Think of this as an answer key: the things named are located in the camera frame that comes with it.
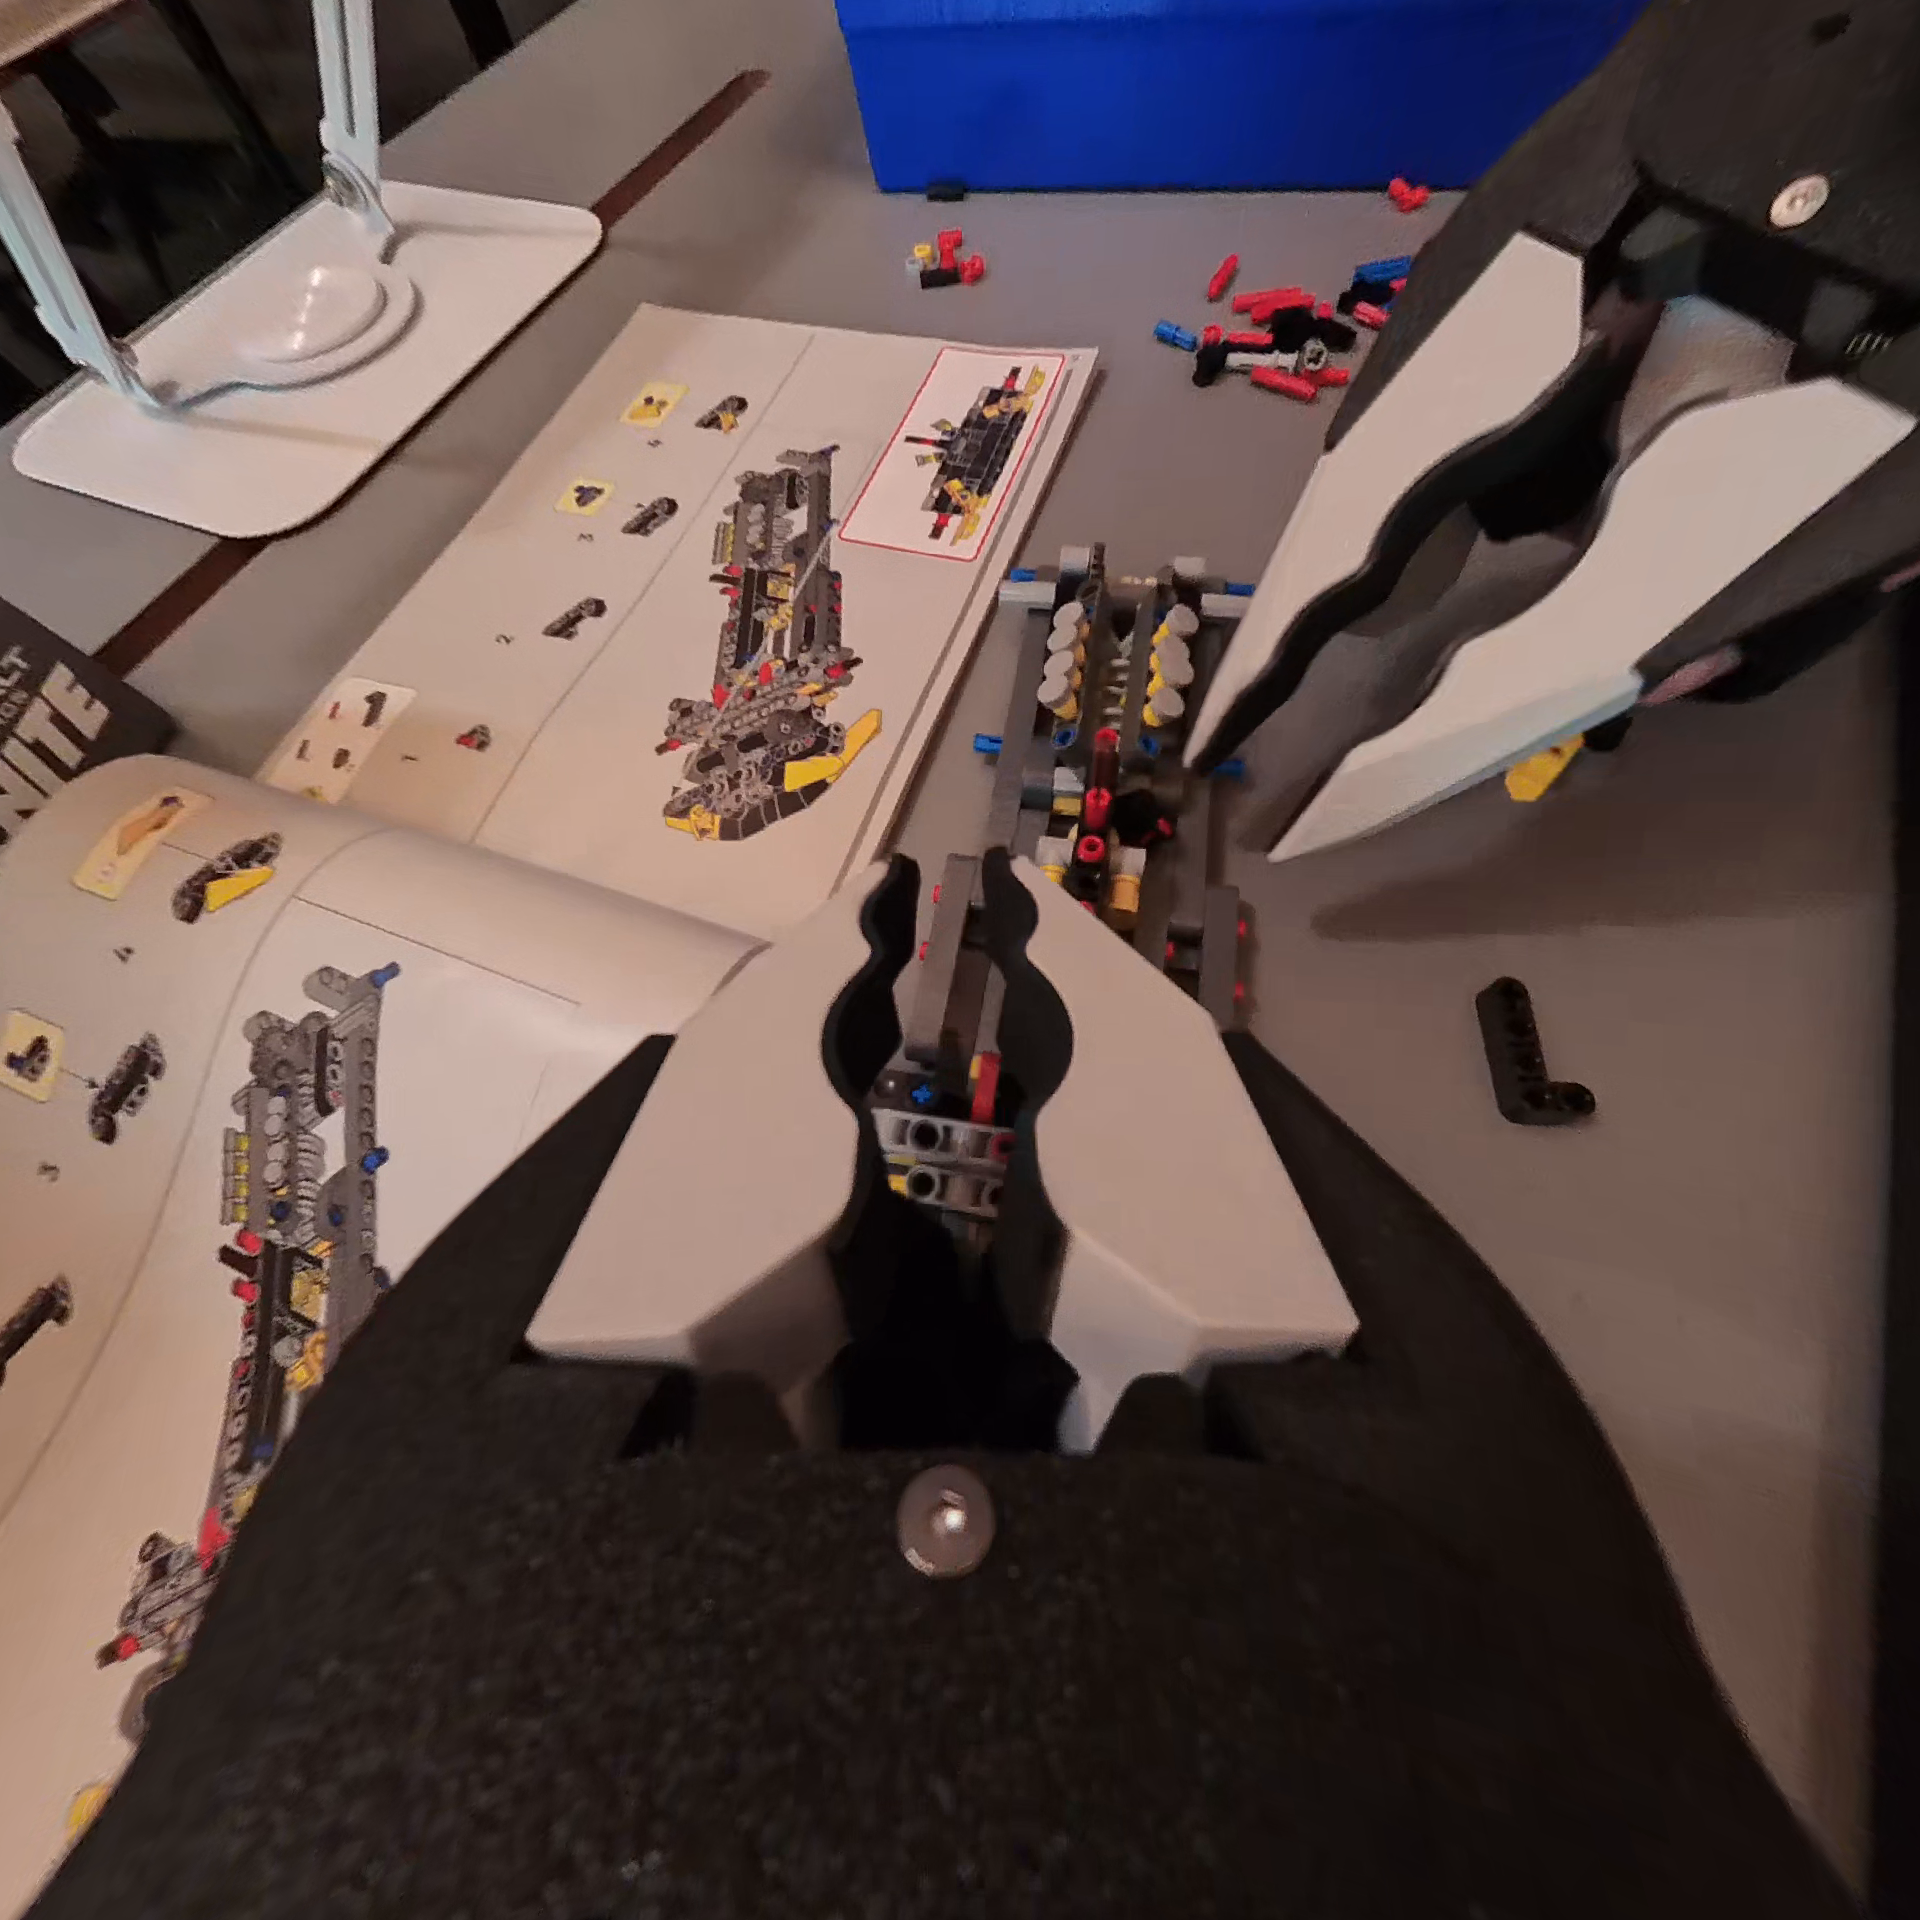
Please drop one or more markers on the black lego set box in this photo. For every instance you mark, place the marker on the black lego set box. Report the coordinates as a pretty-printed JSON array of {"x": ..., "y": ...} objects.
[{"x": 61, "y": 705}]

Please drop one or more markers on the small yellow lego connector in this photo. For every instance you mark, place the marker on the small yellow lego connector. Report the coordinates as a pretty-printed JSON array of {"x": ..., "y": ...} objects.
[{"x": 1540, "y": 770}]

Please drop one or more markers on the small cluster of lego bushes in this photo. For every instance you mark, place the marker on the small cluster of lego bushes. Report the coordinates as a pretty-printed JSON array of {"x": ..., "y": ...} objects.
[{"x": 943, "y": 265}]

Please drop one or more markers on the pile of mixed lego pins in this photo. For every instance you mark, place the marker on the pile of mixed lego pins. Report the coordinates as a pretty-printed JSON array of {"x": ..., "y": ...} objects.
[{"x": 1289, "y": 324}]

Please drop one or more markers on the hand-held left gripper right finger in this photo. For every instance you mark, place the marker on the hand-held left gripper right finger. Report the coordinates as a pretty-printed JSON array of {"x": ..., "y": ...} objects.
[{"x": 1201, "y": 1202}]

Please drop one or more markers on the lego instruction booklet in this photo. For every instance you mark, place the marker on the lego instruction booklet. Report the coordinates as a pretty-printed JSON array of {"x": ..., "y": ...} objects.
[{"x": 599, "y": 570}]

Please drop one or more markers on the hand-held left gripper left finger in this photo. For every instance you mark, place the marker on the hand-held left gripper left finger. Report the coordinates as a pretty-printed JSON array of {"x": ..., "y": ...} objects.
[{"x": 691, "y": 1202}]

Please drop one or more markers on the lego car chassis model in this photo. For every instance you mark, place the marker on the lego car chassis model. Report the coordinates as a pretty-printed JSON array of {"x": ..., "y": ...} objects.
[{"x": 1103, "y": 705}]

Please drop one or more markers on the black angled lego beam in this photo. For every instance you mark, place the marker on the black angled lego beam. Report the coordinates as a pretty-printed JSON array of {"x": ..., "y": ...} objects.
[{"x": 1524, "y": 1051}]

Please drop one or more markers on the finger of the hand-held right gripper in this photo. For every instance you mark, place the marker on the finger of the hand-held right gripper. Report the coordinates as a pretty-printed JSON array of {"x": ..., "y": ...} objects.
[
  {"x": 1724, "y": 510},
  {"x": 1396, "y": 451}
]

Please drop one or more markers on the white metal stand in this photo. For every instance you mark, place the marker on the white metal stand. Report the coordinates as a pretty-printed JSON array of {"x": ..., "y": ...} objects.
[{"x": 301, "y": 347}]

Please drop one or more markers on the blue plastic bin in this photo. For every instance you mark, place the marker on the blue plastic bin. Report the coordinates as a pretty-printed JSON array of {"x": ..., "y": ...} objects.
[{"x": 1201, "y": 90}]

